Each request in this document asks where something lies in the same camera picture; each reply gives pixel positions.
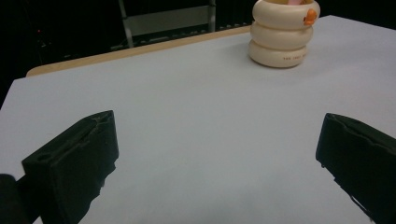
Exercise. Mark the white metal stand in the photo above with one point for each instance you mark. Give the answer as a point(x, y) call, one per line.
point(168, 20)

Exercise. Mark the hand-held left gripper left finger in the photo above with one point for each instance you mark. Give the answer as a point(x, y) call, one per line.
point(71, 161)

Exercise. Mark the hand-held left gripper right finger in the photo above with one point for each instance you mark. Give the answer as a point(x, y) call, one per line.
point(361, 161)

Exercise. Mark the cream ribbed cup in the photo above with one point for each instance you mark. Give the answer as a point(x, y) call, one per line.
point(280, 34)

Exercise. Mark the pale lilac board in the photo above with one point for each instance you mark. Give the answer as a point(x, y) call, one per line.
point(199, 124)

